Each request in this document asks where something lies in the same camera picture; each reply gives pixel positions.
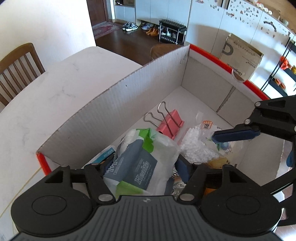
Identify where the silver foil snack pouch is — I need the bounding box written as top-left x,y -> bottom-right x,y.
171,168 -> 186,200

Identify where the tissue pack white green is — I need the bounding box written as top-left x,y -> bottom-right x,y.
103,128 -> 181,199

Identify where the brown paper carton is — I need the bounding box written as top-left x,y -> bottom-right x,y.
219,34 -> 264,82

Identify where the brown wooden chair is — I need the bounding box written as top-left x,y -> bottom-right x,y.
1,43 -> 45,106

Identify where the bread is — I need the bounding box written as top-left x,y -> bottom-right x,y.
194,112 -> 241,169

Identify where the pink binder clip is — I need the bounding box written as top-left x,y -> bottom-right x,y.
143,101 -> 185,140

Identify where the white blue snack packet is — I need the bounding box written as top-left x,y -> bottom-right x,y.
83,146 -> 115,168

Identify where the dark wooden door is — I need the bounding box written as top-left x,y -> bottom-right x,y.
86,0 -> 108,27

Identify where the red cardboard box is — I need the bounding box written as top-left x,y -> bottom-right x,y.
36,43 -> 287,186

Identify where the black shoe rack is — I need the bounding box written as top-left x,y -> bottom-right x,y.
159,19 -> 187,45

